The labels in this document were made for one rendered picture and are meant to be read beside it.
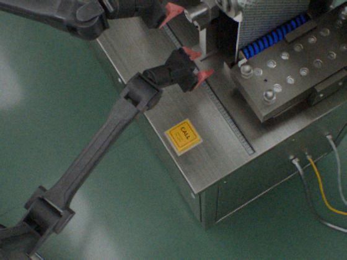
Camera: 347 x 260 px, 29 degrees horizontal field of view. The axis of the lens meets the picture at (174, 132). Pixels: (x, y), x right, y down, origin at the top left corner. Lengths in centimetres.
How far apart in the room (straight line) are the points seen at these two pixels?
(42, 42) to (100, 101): 40
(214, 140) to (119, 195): 98
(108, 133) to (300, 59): 58
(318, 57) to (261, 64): 16
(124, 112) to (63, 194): 25
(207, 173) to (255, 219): 92
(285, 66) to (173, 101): 34
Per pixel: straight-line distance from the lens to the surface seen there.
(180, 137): 188
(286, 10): 183
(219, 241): 275
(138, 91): 161
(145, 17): 151
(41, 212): 165
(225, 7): 165
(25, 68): 306
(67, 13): 142
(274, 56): 185
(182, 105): 193
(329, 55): 188
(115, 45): 202
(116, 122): 161
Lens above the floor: 272
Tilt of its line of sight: 73 degrees down
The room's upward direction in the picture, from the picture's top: 9 degrees counter-clockwise
